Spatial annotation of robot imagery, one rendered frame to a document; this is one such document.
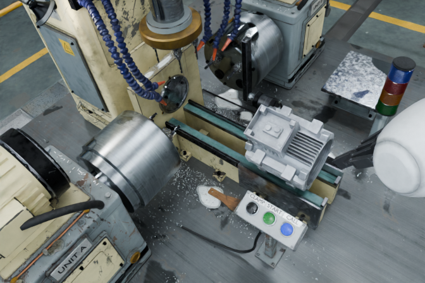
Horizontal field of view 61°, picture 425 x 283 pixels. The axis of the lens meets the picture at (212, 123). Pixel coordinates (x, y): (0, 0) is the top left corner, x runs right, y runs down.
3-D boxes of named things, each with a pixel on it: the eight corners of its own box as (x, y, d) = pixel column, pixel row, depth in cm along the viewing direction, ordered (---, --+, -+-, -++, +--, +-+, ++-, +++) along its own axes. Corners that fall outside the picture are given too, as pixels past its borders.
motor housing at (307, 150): (252, 166, 121) (238, 150, 105) (281, 119, 124) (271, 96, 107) (306, 196, 112) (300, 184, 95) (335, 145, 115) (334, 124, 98)
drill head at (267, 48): (193, 90, 144) (184, 38, 125) (250, 36, 164) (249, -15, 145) (246, 115, 133) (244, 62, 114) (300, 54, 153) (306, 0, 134)
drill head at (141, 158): (59, 216, 112) (20, 172, 93) (141, 139, 130) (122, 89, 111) (114, 264, 101) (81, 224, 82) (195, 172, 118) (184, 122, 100)
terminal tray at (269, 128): (248, 141, 108) (242, 134, 102) (266, 112, 110) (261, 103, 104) (283, 160, 103) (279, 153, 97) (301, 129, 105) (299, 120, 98)
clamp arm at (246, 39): (241, 100, 127) (238, 40, 108) (246, 95, 128) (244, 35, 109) (250, 103, 125) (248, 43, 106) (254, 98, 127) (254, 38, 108)
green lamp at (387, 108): (372, 110, 114) (376, 101, 110) (379, 99, 117) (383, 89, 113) (392, 119, 111) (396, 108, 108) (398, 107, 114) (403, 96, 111)
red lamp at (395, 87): (380, 90, 107) (384, 79, 104) (387, 78, 110) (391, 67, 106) (401, 98, 104) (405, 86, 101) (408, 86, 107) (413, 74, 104)
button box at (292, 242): (238, 216, 97) (233, 213, 92) (251, 192, 98) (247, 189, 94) (295, 252, 89) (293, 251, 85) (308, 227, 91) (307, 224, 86)
